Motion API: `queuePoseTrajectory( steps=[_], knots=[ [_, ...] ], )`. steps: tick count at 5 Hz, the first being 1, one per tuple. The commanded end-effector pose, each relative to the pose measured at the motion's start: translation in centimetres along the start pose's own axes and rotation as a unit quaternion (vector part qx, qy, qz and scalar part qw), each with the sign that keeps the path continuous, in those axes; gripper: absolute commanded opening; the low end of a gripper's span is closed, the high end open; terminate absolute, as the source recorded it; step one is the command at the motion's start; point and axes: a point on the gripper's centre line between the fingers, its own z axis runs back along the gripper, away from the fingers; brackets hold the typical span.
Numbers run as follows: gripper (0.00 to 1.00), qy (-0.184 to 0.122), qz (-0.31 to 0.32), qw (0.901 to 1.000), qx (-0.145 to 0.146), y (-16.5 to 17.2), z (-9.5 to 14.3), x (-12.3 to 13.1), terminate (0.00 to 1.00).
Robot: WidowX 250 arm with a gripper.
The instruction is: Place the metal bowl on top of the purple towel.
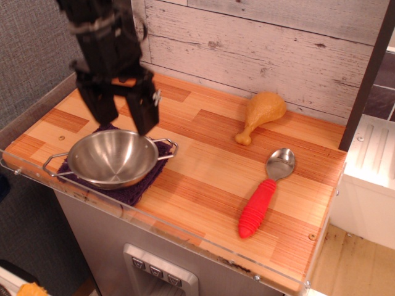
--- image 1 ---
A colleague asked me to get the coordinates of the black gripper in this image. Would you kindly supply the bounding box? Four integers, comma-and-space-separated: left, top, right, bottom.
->
70, 21, 161, 136

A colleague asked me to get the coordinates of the steel bowl with handles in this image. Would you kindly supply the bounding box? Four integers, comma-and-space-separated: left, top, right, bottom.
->
43, 129, 178, 190

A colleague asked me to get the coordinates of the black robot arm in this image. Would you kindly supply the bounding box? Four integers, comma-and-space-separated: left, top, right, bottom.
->
58, 1, 161, 136

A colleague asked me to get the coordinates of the purple cloth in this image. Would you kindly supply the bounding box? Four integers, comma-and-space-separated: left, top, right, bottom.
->
57, 124, 168, 206

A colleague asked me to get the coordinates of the grey toy fridge cabinet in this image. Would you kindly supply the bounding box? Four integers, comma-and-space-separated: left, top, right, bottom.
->
56, 192, 281, 295

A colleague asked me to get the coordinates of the toy chicken drumstick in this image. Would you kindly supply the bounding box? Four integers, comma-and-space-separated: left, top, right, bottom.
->
235, 91, 286, 146

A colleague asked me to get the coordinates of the silver dispenser panel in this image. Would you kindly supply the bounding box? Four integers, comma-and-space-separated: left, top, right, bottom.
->
123, 244, 199, 296

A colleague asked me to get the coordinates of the orange object bottom left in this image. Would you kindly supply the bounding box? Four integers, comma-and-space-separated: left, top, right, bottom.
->
17, 282, 49, 296

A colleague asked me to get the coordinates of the clear acrylic guard rail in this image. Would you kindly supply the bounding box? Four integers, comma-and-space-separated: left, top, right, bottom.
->
2, 144, 346, 295

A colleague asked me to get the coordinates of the spoon with red handle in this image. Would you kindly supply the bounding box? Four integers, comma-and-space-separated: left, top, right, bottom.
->
238, 148, 296, 239

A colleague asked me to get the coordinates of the dark vertical post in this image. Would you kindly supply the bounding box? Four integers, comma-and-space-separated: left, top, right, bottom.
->
338, 0, 394, 152

